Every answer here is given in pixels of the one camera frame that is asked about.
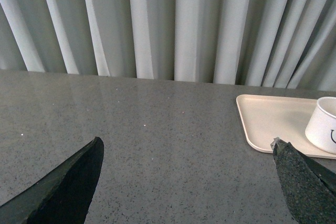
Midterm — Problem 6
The grey pleated curtain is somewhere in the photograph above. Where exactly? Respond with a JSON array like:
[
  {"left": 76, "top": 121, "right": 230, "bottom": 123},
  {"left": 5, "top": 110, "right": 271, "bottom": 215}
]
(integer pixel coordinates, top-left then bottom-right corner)
[{"left": 1, "top": 0, "right": 335, "bottom": 91}]

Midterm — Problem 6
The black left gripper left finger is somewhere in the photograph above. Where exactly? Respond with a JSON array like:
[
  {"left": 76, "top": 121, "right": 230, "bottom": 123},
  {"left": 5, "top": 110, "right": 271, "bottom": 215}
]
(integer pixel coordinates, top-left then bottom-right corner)
[{"left": 1, "top": 137, "right": 104, "bottom": 223}]

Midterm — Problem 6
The white smiley mug black handle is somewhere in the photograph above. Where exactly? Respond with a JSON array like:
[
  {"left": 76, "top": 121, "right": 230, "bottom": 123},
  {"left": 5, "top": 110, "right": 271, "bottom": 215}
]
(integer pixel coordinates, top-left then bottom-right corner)
[{"left": 305, "top": 97, "right": 335, "bottom": 154}]

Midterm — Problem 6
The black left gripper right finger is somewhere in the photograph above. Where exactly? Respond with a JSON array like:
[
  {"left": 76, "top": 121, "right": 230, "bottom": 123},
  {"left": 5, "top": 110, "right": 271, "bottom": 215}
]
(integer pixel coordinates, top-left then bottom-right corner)
[{"left": 271, "top": 137, "right": 335, "bottom": 223}]

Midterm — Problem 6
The beige rectangular plastic tray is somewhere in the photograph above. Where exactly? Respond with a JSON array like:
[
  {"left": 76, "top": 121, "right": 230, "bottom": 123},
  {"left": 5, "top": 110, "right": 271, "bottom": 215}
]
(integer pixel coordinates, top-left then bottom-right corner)
[{"left": 236, "top": 94, "right": 335, "bottom": 159}]

